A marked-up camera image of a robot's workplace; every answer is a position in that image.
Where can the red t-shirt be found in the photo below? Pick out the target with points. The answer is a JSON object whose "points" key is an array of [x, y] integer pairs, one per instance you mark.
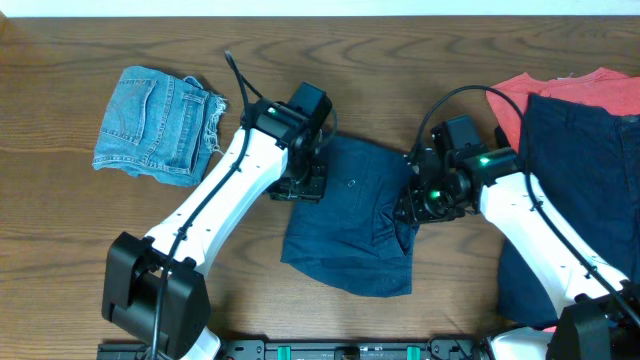
{"points": [[616, 92]]}

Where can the light blue denim shorts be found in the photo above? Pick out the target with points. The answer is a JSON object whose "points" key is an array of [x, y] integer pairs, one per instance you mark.
{"points": [[161, 126]]}

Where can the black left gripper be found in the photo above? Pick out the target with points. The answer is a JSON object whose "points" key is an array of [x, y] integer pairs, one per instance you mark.
{"points": [[298, 188]]}

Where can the dark navy garment pile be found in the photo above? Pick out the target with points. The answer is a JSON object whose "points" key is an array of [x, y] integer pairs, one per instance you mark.
{"points": [[587, 162]]}

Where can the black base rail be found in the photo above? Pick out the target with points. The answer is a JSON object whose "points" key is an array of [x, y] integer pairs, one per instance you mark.
{"points": [[320, 350]]}

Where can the dark blue shorts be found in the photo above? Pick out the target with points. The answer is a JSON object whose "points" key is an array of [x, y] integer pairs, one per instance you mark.
{"points": [[350, 239]]}

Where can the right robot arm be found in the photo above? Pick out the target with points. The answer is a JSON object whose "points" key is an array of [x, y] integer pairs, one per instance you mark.
{"points": [[597, 305]]}

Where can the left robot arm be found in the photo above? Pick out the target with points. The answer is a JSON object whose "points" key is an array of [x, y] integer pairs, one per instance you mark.
{"points": [[154, 286]]}

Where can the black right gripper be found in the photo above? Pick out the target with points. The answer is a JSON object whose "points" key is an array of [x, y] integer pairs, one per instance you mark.
{"points": [[416, 211]]}

